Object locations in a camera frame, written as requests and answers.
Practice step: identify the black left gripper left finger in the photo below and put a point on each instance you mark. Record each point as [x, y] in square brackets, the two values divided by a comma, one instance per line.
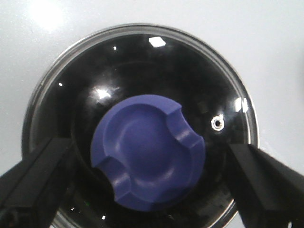
[31, 192]

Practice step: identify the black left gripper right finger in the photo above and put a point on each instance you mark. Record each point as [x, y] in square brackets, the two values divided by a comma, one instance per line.
[267, 193]

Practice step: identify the glass lid blue knob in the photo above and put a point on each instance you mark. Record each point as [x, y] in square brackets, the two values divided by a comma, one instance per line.
[149, 111]

